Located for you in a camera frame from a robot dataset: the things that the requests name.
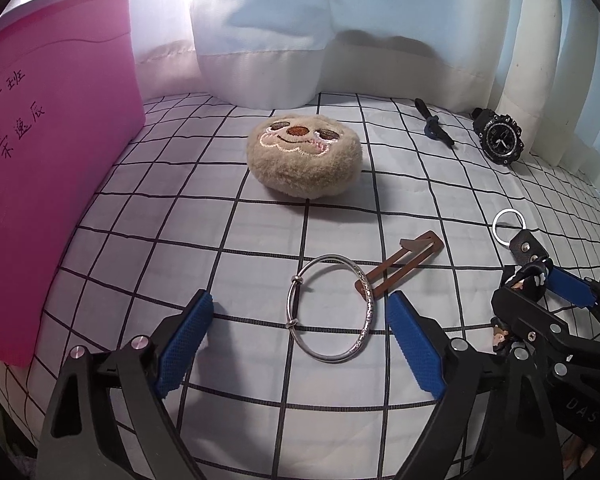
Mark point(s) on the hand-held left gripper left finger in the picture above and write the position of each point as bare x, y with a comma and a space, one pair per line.
185, 345

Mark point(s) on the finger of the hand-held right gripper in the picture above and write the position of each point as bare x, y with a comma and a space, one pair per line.
530, 317
572, 286

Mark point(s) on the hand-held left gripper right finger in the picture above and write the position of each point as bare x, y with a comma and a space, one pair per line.
415, 350

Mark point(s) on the silver bangle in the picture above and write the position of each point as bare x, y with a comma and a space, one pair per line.
369, 305

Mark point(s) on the brown snap hair clip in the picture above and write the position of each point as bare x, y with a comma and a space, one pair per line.
436, 244

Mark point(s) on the black wrist watch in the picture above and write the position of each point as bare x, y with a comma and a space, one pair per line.
497, 135

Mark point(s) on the pink plastic basin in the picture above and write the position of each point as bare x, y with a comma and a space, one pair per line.
45, 185

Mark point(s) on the white checked tablecloth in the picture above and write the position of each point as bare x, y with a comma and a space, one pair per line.
180, 240

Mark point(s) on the white curtain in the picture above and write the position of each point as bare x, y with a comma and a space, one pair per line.
280, 35
555, 60

